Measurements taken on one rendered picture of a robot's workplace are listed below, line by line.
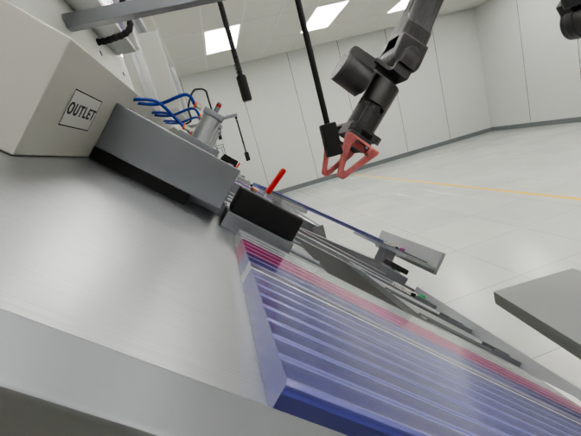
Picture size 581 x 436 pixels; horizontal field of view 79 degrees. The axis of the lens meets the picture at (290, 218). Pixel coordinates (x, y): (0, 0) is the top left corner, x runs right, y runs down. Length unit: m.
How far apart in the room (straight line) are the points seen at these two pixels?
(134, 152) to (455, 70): 9.99
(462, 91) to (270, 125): 4.96
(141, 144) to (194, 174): 0.06
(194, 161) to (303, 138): 8.04
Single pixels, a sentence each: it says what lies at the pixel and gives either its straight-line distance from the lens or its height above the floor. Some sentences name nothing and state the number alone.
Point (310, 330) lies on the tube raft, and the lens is 0.16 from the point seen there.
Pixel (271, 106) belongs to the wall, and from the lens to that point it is 8.32.
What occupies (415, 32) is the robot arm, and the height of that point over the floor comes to 1.28.
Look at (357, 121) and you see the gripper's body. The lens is 0.69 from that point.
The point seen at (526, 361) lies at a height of 0.73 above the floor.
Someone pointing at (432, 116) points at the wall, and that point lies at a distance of 9.77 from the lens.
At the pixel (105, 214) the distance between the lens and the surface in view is 0.23.
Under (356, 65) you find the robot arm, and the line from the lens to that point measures 0.70.
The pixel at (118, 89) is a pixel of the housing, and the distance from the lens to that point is 0.38.
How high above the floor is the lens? 1.15
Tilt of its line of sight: 12 degrees down
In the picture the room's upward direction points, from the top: 15 degrees counter-clockwise
